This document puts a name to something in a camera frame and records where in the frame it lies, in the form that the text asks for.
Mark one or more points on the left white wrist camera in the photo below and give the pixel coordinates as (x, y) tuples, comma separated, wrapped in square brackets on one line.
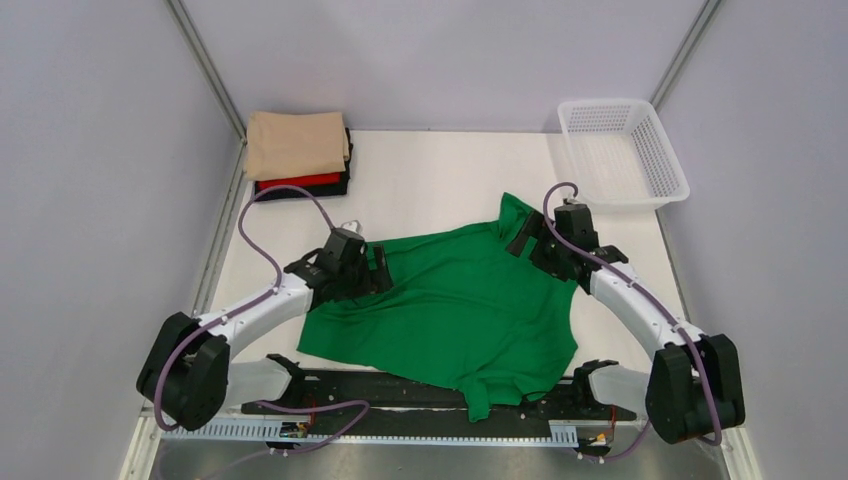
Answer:
[(353, 226)]

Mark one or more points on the beige folded t-shirt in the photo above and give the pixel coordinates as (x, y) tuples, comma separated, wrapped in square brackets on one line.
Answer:
[(282, 146)]

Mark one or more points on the red folded t-shirt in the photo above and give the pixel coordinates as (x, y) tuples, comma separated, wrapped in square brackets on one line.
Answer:
[(319, 180)]

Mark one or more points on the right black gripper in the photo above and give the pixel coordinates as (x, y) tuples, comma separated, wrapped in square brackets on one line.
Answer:
[(535, 221)]

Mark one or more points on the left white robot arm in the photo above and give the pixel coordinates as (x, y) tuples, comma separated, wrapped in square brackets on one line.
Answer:
[(191, 374)]

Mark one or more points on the white plastic basket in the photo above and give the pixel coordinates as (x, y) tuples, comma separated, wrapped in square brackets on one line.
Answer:
[(619, 155)]

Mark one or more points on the green t-shirt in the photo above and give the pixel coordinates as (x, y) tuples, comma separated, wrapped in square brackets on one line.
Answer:
[(462, 314)]

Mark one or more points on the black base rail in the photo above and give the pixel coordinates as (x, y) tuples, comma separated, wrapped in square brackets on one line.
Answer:
[(405, 407)]

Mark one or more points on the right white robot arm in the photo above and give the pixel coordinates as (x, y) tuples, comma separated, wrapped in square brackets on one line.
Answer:
[(694, 386)]

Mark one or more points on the aluminium frame rail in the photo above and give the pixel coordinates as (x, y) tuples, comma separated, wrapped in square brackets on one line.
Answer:
[(597, 445)]

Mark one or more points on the white slotted cable duct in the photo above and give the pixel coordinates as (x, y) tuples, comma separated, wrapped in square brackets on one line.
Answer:
[(559, 435)]

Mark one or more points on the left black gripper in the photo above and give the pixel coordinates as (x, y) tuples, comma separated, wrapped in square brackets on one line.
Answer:
[(373, 281)]

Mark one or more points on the black folded t-shirt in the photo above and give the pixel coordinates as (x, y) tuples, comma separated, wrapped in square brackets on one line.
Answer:
[(319, 192)]

